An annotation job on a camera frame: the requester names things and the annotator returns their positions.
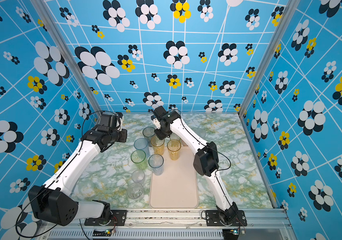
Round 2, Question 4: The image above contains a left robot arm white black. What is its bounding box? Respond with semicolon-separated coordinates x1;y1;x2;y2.
28;111;127;226

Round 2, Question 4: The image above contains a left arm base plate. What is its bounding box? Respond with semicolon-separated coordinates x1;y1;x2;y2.
84;210;128;227

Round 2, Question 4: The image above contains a right green circuit board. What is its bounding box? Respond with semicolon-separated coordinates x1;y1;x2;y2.
222;229;241;240

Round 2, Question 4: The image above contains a blue clear faceted glass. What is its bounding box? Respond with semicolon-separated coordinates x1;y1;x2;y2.
149;154;164;176

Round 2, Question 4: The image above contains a left green circuit board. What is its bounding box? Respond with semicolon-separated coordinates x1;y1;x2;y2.
93;230;115;237

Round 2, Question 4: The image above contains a large clear glass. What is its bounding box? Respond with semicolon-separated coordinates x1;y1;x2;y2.
127;183;144;200

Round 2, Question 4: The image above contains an aluminium front rail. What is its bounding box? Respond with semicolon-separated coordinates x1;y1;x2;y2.
38;209;297;240

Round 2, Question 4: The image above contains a green clear glass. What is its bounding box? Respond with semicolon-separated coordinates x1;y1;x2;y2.
131;150;148;171

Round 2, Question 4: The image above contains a grey smoky tall glass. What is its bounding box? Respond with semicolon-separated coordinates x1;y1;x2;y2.
142;127;155;147

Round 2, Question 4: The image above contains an amber tall glass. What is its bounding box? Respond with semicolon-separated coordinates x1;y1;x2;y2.
151;136;165;155
167;140;182;161

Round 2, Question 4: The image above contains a small yellow glass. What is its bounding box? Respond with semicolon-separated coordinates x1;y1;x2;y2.
170;133;181;141

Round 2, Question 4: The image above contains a blue frosted tall glass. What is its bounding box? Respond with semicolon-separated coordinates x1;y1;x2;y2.
134;138;150;158

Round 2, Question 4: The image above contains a small clear glass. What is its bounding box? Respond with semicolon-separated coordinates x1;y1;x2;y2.
132;169;146;185

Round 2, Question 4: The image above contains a green circuit board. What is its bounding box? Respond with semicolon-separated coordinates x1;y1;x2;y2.
222;229;241;240
93;230;115;237

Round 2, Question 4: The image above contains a beige plastic tray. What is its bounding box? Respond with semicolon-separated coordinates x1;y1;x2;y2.
149;147;199;209

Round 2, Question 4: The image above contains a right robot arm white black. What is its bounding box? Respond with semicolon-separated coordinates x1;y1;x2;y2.
152;106;242;226

